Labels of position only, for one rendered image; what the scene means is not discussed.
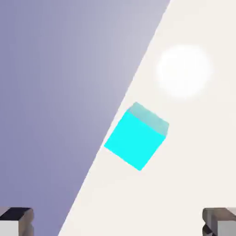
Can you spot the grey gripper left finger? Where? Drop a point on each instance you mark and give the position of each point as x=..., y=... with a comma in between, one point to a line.
x=16, y=221

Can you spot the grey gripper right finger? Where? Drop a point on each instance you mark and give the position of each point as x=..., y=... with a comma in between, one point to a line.
x=219, y=221

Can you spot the small cyan cube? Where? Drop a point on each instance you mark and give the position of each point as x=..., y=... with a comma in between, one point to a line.
x=135, y=140

